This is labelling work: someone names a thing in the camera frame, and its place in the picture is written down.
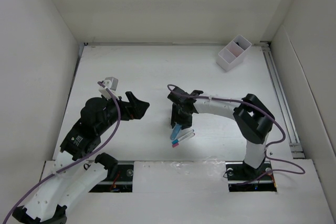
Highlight pink-capped white pen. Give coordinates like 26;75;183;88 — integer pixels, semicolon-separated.
172;133;195;148

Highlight white three-compartment organizer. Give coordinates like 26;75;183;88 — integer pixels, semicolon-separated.
216;35;252;71

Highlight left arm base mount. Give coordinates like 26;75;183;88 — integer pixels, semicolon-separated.
89;161;134;193

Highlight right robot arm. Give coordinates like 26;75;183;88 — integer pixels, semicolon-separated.
167;87;275;180

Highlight blue-capped white pen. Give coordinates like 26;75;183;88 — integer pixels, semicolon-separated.
172;130;195;146

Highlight aluminium rail right side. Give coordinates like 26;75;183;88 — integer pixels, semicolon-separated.
260;41;306;159

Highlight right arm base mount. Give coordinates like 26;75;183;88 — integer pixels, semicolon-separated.
223;161;277;193

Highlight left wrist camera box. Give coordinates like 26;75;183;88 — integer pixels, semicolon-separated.
103;77;119;91

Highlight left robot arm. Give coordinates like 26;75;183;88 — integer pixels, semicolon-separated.
12;89;150;223

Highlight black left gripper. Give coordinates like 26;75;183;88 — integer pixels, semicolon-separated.
98;91;150;134

